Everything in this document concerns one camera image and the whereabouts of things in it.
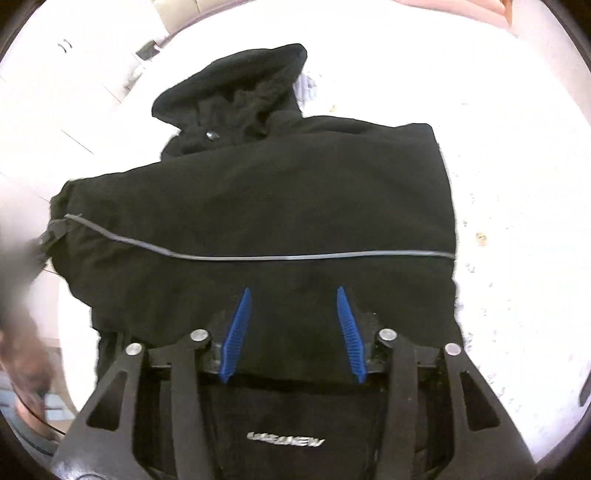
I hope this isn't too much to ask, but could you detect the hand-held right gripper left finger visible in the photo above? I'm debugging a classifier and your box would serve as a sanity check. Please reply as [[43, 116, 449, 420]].
[[50, 287, 253, 480]]

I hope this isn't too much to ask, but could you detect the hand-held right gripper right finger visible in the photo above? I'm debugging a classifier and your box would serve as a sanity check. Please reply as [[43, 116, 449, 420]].
[[336, 286, 539, 480]]

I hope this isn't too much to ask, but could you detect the black jacket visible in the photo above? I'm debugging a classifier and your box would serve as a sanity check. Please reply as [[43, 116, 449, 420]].
[[46, 44, 467, 480]]

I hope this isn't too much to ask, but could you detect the white wardrobe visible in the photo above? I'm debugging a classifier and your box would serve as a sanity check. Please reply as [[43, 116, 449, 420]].
[[0, 14, 162, 185]]

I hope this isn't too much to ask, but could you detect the bed with patterned sheet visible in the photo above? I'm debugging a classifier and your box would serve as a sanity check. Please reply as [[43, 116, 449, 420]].
[[44, 14, 588, 467]]

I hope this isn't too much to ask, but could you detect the beige padded headboard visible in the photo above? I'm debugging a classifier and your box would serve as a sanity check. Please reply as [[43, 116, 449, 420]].
[[154, 0, 218, 35]]

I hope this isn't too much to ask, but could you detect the pink folded blanket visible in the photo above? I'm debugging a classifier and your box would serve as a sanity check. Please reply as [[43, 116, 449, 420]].
[[406, 0, 515, 28]]

